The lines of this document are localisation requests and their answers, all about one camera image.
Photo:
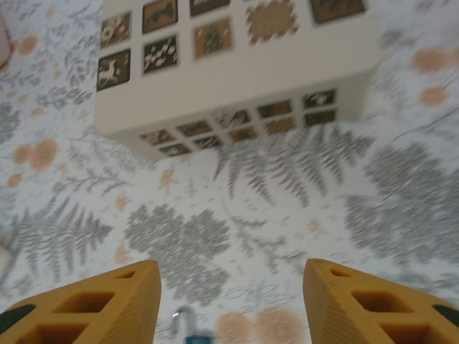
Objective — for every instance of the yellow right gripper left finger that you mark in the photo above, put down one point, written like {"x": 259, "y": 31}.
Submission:
{"x": 118, "y": 304}

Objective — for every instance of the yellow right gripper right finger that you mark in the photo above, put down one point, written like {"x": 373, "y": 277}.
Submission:
{"x": 344, "y": 304}

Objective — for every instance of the cream box with brown tiles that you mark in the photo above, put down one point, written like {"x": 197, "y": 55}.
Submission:
{"x": 233, "y": 79}

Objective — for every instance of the floral tablecloth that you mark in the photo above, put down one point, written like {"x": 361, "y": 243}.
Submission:
{"x": 251, "y": 215}

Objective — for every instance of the white tissue box holder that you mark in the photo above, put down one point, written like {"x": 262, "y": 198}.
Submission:
{"x": 3, "y": 43}

